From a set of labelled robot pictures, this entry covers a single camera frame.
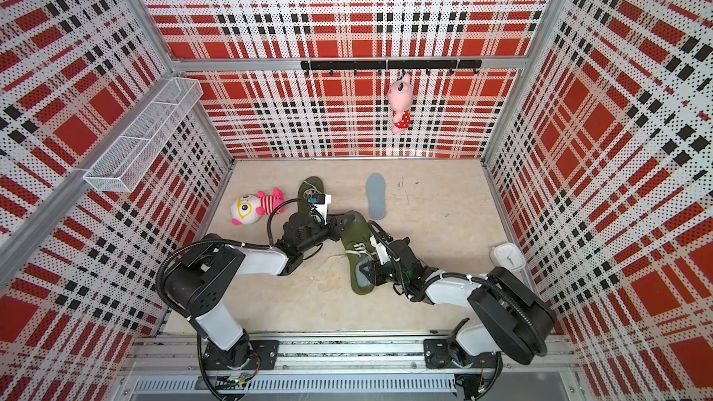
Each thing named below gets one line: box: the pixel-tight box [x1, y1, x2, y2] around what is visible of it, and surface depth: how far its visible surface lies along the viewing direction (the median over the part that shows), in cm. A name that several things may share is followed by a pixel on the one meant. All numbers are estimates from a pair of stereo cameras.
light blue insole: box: [365, 172, 387, 220], surface depth 113 cm
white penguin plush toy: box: [231, 187, 286, 226], surface depth 99 cm
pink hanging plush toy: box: [388, 68, 414, 135], surface depth 95 cm
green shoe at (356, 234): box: [339, 210, 376, 296], surface depth 85 cm
